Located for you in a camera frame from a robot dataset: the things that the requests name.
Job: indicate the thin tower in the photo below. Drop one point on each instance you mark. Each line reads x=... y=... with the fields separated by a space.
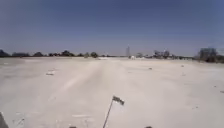
x=128 y=51

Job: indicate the row of trees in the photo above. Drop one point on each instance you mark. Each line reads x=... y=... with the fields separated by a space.
x=66 y=53

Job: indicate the robot's own part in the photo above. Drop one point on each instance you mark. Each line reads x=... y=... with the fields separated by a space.
x=72 y=127
x=148 y=127

